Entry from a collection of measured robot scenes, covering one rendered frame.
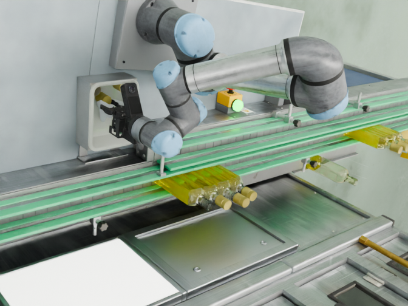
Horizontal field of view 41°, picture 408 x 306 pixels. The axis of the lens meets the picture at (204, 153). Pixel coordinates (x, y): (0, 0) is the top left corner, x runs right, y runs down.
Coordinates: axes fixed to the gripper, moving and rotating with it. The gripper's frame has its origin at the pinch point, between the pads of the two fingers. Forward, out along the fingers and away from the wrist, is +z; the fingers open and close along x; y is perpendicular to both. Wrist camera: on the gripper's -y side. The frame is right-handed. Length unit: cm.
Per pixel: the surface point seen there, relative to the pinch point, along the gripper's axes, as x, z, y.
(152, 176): 10.2, -14.9, 22.0
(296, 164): 95, -8, 35
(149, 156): 13.2, -8.0, 18.0
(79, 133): -6.8, 3.4, 11.3
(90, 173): -8.0, -6.8, 20.8
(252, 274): 20, -55, 39
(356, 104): 118, -15, 7
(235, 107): 54, -4, 6
